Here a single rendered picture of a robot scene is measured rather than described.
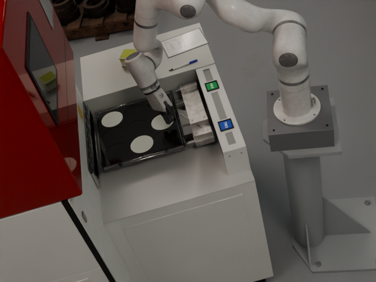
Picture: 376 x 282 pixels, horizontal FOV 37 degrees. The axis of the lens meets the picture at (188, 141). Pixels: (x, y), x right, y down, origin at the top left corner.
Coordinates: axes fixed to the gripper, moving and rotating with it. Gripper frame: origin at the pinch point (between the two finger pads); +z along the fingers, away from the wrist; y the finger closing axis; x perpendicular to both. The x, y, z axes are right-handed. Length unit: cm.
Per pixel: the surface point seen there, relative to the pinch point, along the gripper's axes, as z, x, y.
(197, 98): 4.9, -21.0, 6.4
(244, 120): 74, -83, 75
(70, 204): -15, 61, -32
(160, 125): 2.8, 1.9, 6.2
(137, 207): 16.9, 35.7, -8.7
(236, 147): 11.4, -2.5, -34.7
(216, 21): 42, -158, 162
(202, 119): 7.1, -10.3, -7.7
